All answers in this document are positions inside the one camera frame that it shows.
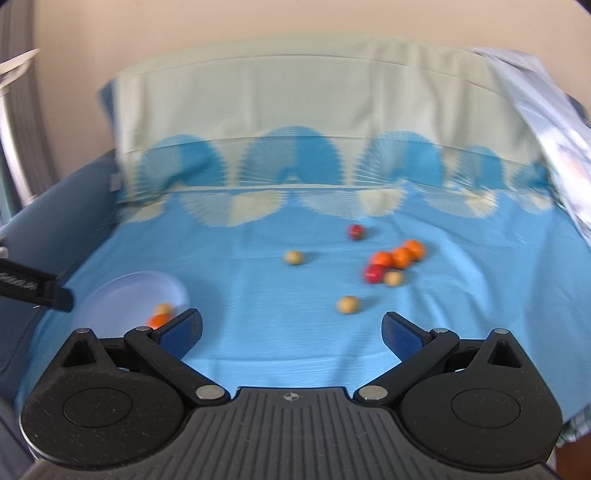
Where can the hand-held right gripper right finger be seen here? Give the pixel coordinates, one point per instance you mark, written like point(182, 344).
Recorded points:
point(401, 337)

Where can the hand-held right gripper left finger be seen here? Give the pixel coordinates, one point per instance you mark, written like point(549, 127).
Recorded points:
point(182, 334)

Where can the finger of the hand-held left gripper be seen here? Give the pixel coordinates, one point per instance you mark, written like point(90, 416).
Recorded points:
point(62, 297)

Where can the small orange citrus fruit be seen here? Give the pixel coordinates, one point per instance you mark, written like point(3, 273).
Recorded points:
point(159, 320)
point(415, 249)
point(381, 260)

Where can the small yellow round fruit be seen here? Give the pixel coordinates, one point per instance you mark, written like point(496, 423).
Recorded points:
point(293, 257)
point(347, 305)
point(164, 308)
point(394, 278)

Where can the pale blue plate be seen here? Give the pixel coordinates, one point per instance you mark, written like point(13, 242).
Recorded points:
point(120, 300)

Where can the small red fruit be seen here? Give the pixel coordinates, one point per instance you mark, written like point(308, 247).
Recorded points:
point(356, 232)
point(374, 273)

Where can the large orange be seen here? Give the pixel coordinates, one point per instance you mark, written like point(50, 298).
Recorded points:
point(400, 258)

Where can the light blue printed cloth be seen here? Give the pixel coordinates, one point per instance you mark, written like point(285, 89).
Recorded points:
point(554, 138)

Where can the grey curtain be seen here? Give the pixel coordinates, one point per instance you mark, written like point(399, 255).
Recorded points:
point(23, 27)

